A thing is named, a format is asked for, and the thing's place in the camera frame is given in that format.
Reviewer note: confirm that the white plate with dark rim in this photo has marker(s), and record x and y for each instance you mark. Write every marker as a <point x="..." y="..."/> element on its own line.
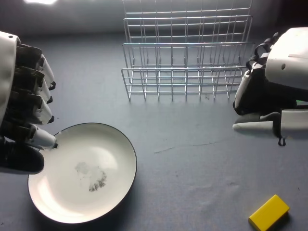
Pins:
<point x="79" y="192"/>

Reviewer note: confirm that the yellow rectangular block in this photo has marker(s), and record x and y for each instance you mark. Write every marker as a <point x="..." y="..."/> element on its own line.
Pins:
<point x="267" y="211"/>

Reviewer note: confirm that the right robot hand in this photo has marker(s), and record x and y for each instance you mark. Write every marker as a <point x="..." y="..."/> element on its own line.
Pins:
<point x="286" y="62"/>

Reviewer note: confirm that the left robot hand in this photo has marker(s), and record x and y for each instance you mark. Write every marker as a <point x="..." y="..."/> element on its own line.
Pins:
<point x="9" y="72"/>

